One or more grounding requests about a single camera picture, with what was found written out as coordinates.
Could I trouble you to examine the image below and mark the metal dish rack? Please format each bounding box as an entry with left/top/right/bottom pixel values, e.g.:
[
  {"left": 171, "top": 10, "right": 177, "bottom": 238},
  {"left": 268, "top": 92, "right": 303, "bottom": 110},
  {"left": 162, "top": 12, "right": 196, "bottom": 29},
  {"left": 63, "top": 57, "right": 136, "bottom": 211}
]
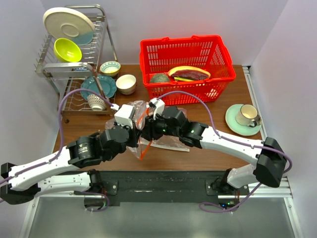
[{"left": 34, "top": 4, "right": 118, "bottom": 123}]

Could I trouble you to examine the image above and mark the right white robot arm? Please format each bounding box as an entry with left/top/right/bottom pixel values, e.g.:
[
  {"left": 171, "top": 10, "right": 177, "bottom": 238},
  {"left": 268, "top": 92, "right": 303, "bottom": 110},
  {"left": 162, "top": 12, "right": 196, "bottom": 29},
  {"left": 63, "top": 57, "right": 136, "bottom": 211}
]
[{"left": 142, "top": 106, "right": 287, "bottom": 195}]

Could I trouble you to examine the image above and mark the cream enamel mug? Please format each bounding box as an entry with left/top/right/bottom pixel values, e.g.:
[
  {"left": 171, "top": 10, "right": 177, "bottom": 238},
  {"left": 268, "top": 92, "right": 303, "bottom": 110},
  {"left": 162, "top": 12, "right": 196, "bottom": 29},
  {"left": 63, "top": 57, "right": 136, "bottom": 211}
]
[{"left": 236, "top": 104, "right": 262, "bottom": 128}]

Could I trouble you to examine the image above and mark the teal patterned small bowl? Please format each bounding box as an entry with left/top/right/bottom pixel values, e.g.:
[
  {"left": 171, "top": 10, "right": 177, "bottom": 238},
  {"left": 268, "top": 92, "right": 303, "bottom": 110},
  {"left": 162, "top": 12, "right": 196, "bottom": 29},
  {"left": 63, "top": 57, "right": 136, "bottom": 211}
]
[{"left": 100, "top": 61, "right": 121, "bottom": 77}]

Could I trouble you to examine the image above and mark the green toy vegetable stick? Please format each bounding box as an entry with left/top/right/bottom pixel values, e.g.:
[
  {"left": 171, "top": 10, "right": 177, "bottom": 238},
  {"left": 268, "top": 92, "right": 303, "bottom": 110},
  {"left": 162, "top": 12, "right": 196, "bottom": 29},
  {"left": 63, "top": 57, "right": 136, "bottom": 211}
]
[{"left": 174, "top": 77, "right": 194, "bottom": 82}]

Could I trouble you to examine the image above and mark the teal scalloped plate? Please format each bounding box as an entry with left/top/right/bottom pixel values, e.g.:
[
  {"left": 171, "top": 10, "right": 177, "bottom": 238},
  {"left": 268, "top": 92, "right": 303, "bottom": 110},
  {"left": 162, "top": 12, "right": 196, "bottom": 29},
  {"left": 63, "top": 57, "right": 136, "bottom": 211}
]
[{"left": 81, "top": 74, "right": 117, "bottom": 98}]

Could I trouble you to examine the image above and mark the large white blue plate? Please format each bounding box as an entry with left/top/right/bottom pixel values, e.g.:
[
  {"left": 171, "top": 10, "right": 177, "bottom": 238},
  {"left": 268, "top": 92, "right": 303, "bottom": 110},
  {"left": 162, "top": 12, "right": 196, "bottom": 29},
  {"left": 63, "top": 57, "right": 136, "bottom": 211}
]
[{"left": 43, "top": 7, "right": 95, "bottom": 46}]

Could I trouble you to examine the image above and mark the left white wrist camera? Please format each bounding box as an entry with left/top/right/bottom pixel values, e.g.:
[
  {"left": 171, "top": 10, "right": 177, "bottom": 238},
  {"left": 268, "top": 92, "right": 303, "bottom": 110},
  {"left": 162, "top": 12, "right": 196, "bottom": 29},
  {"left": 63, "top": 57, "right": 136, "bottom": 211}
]
[{"left": 114, "top": 104, "right": 135, "bottom": 128}]

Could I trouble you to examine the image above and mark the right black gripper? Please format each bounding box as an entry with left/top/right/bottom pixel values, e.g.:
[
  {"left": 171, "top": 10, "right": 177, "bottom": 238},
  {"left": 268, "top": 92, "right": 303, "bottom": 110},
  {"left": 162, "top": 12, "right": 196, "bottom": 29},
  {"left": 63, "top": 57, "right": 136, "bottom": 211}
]
[{"left": 141, "top": 112, "right": 181, "bottom": 141}]

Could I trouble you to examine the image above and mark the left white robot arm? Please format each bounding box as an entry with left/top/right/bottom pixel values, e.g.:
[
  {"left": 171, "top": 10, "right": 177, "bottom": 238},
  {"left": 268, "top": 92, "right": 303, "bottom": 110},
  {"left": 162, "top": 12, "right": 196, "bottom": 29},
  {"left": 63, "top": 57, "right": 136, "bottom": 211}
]
[{"left": 0, "top": 124, "right": 141, "bottom": 205}]

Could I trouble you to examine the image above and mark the grey patterned white bowl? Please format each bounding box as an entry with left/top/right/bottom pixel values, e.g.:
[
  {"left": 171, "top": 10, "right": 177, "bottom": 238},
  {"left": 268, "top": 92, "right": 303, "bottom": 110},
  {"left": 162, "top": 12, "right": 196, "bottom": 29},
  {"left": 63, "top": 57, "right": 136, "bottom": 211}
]
[{"left": 87, "top": 94, "right": 106, "bottom": 111}]

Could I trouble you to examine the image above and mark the toy steak slice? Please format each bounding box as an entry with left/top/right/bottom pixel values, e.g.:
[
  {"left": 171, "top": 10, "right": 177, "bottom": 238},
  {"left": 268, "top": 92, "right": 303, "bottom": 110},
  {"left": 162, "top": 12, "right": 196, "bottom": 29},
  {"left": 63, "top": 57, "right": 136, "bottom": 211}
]
[{"left": 167, "top": 66, "right": 211, "bottom": 81}]

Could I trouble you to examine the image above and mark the cream white bowl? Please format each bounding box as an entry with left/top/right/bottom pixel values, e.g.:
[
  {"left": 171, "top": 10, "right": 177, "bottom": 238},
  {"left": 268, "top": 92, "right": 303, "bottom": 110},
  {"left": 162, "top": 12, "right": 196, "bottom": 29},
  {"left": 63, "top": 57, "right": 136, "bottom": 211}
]
[{"left": 116, "top": 74, "right": 137, "bottom": 95}]

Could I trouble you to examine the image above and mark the lime green bowl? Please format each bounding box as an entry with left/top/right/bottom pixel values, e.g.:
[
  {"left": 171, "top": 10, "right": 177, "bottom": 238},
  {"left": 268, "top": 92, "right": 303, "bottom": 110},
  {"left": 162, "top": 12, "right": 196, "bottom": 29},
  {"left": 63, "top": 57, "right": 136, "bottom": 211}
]
[{"left": 53, "top": 38, "right": 82, "bottom": 62}]

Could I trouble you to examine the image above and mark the red plastic shopping basket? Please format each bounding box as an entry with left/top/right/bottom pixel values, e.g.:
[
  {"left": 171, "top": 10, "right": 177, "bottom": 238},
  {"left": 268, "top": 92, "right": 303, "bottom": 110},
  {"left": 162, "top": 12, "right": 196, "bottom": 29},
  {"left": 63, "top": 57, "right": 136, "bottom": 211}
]
[{"left": 140, "top": 35, "right": 236, "bottom": 106}]

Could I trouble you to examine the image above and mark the clear orange zip top bag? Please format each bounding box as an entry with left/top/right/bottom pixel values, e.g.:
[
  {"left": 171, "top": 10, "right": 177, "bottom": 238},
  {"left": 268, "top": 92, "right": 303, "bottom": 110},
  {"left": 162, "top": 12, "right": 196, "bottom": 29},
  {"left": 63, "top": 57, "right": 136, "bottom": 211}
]
[{"left": 101, "top": 102, "right": 149, "bottom": 160}]

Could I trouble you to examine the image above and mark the clear bag with white dots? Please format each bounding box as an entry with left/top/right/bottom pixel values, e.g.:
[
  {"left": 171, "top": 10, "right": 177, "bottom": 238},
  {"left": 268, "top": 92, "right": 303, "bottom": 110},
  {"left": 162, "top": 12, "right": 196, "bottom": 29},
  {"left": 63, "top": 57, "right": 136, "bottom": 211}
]
[{"left": 134, "top": 104, "right": 190, "bottom": 152}]

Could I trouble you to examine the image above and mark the mint green saucer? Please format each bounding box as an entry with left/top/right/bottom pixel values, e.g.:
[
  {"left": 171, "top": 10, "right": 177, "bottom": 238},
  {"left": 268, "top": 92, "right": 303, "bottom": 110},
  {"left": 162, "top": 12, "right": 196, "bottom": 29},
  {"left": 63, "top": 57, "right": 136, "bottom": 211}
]
[{"left": 225, "top": 104, "right": 262, "bottom": 136}]

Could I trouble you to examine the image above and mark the green toy melon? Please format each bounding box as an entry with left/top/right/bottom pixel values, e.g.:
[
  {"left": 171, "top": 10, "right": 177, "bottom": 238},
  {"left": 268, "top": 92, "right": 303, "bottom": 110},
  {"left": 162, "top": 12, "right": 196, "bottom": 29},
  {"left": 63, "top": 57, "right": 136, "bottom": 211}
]
[{"left": 149, "top": 73, "right": 170, "bottom": 83}]

